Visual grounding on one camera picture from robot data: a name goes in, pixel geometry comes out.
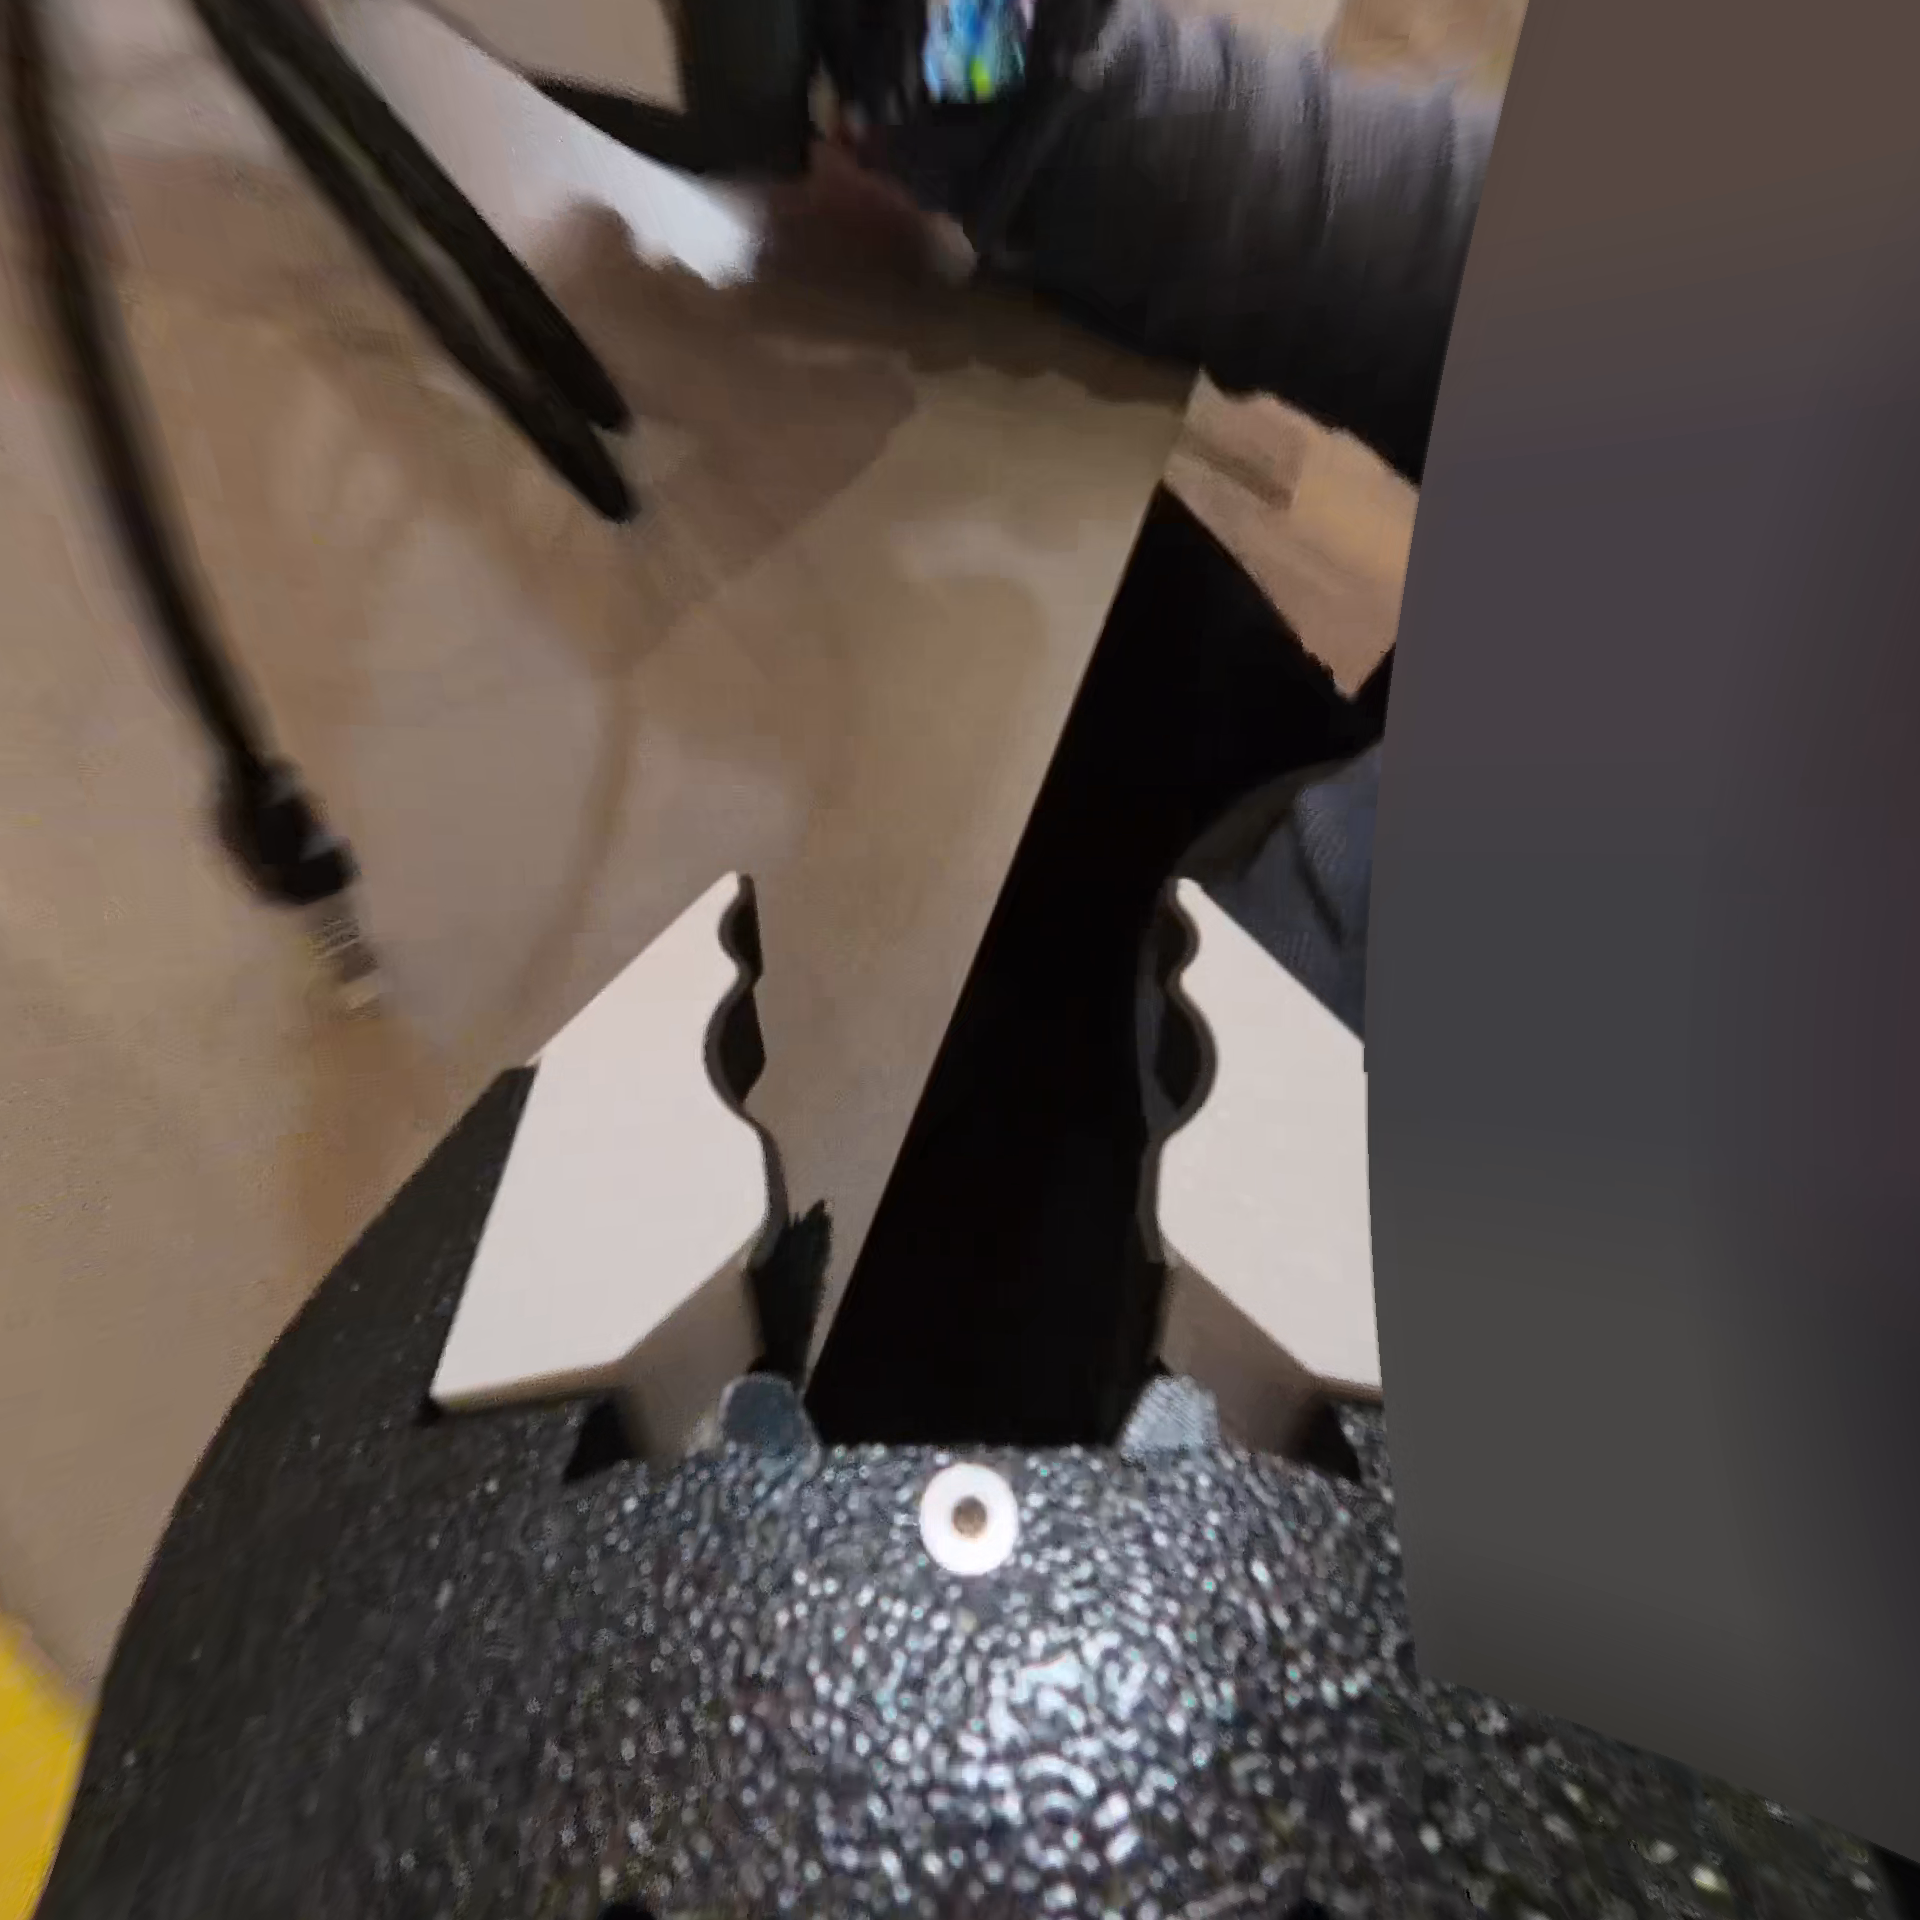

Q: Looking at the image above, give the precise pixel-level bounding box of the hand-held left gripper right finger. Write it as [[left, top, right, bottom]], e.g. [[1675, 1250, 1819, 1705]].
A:
[[1142, 879, 1386, 1455]]

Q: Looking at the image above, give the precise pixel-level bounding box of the person's right forearm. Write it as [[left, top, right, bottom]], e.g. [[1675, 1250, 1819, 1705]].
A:
[[977, 0, 1508, 484]]

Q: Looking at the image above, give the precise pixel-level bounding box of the thick black braided cable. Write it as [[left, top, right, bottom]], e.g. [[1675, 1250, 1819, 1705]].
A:
[[0, 0, 385, 1016]]

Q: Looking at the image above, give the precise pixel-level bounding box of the yellow object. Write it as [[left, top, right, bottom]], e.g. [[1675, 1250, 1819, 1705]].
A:
[[0, 1611, 88, 1920]]

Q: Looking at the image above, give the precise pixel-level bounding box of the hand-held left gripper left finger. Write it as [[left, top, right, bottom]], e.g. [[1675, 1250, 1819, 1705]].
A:
[[433, 872, 834, 1465]]

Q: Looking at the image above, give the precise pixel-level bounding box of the dark grey knit clothing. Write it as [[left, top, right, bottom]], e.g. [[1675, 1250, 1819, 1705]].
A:
[[1241, 747, 1379, 1040]]

